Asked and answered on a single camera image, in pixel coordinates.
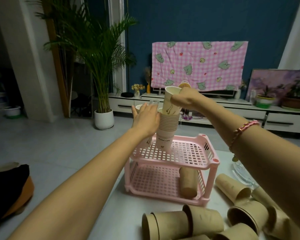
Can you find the person's right hand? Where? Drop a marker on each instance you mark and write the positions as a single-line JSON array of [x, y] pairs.
[[190, 98]]

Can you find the person's left hand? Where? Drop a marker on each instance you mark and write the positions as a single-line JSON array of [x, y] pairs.
[[146, 121]]

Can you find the person's right fingers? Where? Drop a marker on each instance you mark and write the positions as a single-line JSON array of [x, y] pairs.
[[177, 98]]

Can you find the person's left fingers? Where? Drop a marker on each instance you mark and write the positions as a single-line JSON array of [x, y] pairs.
[[143, 109]]

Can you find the white paper cup with print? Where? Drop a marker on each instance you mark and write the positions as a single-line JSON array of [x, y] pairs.
[[148, 142], [171, 99]]

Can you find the stack of white paper cups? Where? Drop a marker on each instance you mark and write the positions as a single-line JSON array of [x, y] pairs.
[[166, 129]]

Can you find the person's right forearm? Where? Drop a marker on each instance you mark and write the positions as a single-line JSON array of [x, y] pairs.
[[270, 157]]

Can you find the person's left forearm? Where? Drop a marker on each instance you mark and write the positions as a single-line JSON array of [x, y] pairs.
[[90, 187]]

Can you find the yellow lidded cup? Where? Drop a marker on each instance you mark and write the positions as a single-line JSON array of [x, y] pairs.
[[184, 84]]

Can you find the small vase with yellow flowers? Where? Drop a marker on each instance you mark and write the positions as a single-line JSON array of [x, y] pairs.
[[137, 89]]

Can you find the black round disc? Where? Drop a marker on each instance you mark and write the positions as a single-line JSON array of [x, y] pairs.
[[127, 94]]

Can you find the yellow vase with dried stems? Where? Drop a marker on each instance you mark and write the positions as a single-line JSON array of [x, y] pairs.
[[147, 83]]

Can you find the white round plant pot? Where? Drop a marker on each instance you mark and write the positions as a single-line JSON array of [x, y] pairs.
[[104, 119]]

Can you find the pink checked cloth cover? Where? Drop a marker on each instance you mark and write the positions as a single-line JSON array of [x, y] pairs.
[[205, 64]]

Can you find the pink plastic two-tier rack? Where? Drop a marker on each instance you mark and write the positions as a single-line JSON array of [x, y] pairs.
[[185, 152]]

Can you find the black folding chair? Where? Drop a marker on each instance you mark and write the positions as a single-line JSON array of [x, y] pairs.
[[82, 103]]

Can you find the white vase with flower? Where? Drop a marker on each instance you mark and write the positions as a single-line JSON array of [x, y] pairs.
[[240, 90]]

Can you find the small white bottle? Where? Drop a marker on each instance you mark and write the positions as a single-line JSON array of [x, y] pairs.
[[252, 96]]

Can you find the white television cabinet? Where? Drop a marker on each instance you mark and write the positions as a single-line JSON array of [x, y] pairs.
[[252, 113]]

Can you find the tall green palm plant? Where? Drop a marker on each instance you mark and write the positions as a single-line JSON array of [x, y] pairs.
[[95, 47]]

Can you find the nested brown cup roll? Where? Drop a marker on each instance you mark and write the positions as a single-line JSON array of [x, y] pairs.
[[188, 182]]

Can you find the potted plant in green-white pot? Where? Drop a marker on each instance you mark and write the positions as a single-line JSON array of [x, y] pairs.
[[265, 98]]

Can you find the clear plastic wrapper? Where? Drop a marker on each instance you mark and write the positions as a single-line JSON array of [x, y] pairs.
[[241, 172]]

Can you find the brown wooden plank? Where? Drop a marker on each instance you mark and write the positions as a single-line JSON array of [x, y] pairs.
[[55, 59]]

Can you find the purple floral painting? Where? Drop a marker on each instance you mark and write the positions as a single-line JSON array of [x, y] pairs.
[[282, 84]]

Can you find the potted plant in brown pot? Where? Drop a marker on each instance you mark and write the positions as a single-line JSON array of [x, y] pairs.
[[295, 99]]

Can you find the pile of brown paper cups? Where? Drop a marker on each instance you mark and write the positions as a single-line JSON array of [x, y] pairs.
[[205, 222]]

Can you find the small white and green pot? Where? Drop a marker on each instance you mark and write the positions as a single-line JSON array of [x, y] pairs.
[[12, 111]]

